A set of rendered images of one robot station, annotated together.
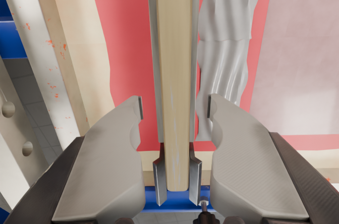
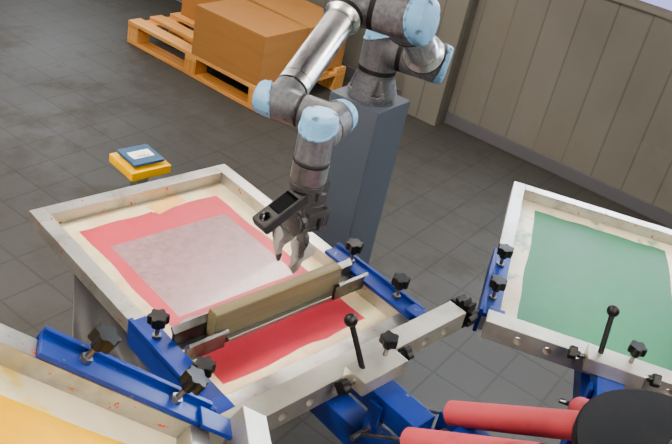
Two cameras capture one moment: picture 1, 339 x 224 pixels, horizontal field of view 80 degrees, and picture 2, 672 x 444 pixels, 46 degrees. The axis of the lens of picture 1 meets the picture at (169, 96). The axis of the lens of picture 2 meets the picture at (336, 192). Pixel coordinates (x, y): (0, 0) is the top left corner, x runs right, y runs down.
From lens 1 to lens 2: 1.62 m
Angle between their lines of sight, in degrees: 43
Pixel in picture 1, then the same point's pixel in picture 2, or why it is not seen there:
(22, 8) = (308, 365)
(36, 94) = not seen: outside the picture
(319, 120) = (256, 250)
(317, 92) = (244, 260)
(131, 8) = (273, 343)
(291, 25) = (226, 287)
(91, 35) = (301, 354)
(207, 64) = not seen: hidden behind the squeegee
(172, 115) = (299, 280)
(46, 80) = (340, 350)
